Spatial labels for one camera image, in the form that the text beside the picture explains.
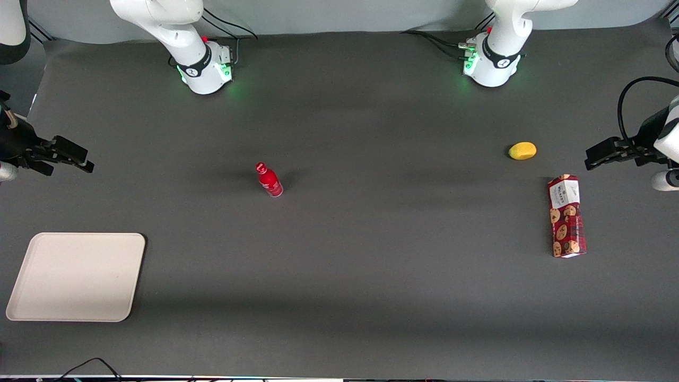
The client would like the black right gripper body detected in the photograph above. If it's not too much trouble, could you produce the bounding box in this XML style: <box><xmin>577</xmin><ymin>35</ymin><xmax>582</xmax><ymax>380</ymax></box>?
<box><xmin>0</xmin><ymin>121</ymin><xmax>42</xmax><ymax>166</ymax></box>

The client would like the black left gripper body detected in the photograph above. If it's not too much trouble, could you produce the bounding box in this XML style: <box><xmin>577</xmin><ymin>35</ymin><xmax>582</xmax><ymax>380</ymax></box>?
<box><xmin>629</xmin><ymin>105</ymin><xmax>672</xmax><ymax>159</ymax></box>

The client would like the red coke bottle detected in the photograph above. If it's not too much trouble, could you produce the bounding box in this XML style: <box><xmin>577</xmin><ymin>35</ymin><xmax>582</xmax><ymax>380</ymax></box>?
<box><xmin>255</xmin><ymin>162</ymin><xmax>284</xmax><ymax>198</ymax></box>

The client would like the beige plastic tray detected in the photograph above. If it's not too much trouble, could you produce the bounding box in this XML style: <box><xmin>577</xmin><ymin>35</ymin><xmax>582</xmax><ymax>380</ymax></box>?
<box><xmin>5</xmin><ymin>232</ymin><xmax>146</xmax><ymax>323</ymax></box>

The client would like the red cookie box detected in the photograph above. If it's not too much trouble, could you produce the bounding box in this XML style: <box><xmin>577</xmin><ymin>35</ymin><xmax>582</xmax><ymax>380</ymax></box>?
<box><xmin>547</xmin><ymin>173</ymin><xmax>588</xmax><ymax>259</ymax></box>

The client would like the yellow lemon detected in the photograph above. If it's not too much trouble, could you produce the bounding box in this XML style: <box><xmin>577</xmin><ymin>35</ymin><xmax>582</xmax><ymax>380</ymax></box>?
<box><xmin>508</xmin><ymin>141</ymin><xmax>537</xmax><ymax>161</ymax></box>

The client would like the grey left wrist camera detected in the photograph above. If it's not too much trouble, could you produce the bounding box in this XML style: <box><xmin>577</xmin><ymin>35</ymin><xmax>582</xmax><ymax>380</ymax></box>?
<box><xmin>651</xmin><ymin>169</ymin><xmax>679</xmax><ymax>192</ymax></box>

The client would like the black looped gripper cable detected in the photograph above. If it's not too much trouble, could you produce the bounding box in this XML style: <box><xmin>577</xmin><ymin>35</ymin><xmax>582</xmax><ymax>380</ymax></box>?
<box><xmin>616</xmin><ymin>76</ymin><xmax>679</xmax><ymax>145</ymax></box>

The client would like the thin black table edge cable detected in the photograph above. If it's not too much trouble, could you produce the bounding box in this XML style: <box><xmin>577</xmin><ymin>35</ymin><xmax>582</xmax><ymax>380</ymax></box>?
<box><xmin>52</xmin><ymin>357</ymin><xmax>124</xmax><ymax>382</ymax></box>

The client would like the black left arm base cable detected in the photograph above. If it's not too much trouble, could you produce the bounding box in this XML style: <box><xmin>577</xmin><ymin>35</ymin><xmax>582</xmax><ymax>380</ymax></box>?
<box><xmin>399</xmin><ymin>29</ymin><xmax>476</xmax><ymax>61</ymax></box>

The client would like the black arm base cable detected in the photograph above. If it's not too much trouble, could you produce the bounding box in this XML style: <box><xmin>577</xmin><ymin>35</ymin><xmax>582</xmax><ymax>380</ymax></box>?
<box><xmin>399</xmin><ymin>29</ymin><xmax>476</xmax><ymax>61</ymax></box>
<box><xmin>201</xmin><ymin>6</ymin><xmax>259</xmax><ymax>66</ymax></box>

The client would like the black right arm base cable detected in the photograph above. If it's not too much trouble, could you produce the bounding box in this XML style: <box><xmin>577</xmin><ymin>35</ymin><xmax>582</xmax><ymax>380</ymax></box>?
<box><xmin>201</xmin><ymin>6</ymin><xmax>259</xmax><ymax>66</ymax></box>

